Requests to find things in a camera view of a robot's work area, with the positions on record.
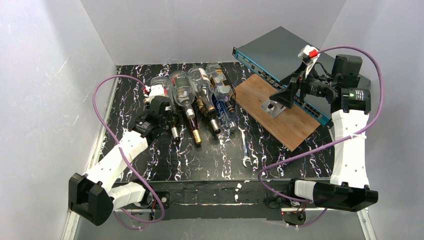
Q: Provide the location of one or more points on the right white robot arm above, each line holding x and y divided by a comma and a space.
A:
350, 106

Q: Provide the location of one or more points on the blue label clear bottle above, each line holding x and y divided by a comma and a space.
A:
227, 118

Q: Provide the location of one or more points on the black wire wine rack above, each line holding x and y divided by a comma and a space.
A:
209, 86

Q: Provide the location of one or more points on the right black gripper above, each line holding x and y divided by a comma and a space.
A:
294, 90

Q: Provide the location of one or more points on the teal network switch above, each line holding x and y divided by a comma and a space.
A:
274, 55

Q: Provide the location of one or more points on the clear bottle brown neck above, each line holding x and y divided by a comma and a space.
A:
201, 85

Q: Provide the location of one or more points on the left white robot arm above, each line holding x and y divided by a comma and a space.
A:
92, 195

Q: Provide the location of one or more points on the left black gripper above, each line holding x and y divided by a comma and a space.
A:
164, 114

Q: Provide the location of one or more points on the grey metal bracket stand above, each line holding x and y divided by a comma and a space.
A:
272, 108

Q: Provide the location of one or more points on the brown wooden board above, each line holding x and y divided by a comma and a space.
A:
291, 127

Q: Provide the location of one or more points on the clear bottle dark label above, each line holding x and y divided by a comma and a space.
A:
182, 92

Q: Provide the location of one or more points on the clear bottle gold label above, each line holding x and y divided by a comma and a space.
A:
222, 86

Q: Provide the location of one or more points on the dark wine bottle gold cap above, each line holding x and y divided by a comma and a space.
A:
191, 121

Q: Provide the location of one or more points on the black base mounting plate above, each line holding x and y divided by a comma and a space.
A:
220, 199

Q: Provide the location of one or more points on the silver combination wrench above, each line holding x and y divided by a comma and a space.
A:
246, 158

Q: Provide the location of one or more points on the clear bottle red label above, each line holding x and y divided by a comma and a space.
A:
166, 83

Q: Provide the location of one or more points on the dark wine bottle silver cap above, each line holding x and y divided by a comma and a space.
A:
174, 129

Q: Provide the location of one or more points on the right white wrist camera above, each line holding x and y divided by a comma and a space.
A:
309, 56

